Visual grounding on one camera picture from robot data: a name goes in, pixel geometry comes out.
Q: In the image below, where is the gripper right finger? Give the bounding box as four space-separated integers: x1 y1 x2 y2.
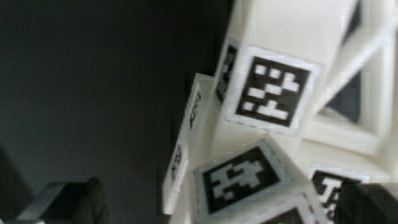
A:
334 183 398 224

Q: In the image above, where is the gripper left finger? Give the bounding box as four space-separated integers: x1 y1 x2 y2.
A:
16 177 110 224

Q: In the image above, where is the white tagged cube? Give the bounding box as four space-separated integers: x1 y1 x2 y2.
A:
194 136 327 224

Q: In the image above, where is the white chair leg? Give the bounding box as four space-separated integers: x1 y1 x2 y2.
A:
162 73 213 215

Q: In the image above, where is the white chair back frame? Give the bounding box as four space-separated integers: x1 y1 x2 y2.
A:
206 0 398 174

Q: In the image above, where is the white chair seat part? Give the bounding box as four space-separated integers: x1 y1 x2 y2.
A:
295 145 398 224

